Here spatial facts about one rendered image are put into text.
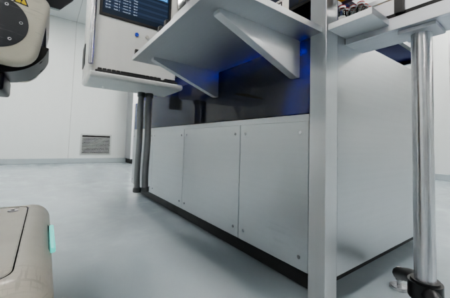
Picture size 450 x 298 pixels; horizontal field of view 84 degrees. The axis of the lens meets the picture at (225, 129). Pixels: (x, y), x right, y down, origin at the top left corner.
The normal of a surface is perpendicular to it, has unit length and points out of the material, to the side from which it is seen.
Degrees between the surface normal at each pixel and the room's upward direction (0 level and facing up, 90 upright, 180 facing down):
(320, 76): 90
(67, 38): 90
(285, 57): 90
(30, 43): 90
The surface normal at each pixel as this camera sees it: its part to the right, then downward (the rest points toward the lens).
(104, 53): 0.56, -0.03
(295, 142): -0.81, -0.06
